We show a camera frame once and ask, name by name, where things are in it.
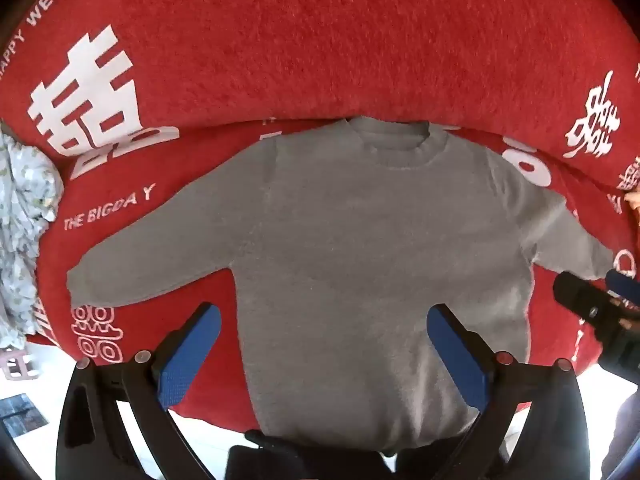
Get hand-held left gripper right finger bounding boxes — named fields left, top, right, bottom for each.
left=425, top=303, right=593, bottom=480

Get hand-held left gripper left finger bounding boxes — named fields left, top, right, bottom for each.
left=55, top=301, right=223, bottom=480

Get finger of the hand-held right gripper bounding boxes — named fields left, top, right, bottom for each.
left=604, top=268, right=640, bottom=308
left=552, top=270, right=626, bottom=331

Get grey knit sweater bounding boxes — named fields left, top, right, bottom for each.
left=66, top=116, right=617, bottom=453

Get person's right forearm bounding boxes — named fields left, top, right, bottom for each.
left=599, top=392, right=640, bottom=480

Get person's dark pants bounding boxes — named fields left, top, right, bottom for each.
left=227, top=430, right=481, bottom=480

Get pink plastic stool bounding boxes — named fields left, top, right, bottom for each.
left=0, top=345, right=41, bottom=381

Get dark rectangular mat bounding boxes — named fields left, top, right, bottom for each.
left=0, top=392, right=48, bottom=436

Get pale floral cloth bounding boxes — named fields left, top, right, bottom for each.
left=0, top=120, right=66, bottom=351

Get red printed sofa cover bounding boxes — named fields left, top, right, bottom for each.
left=0, top=0, right=640, bottom=431

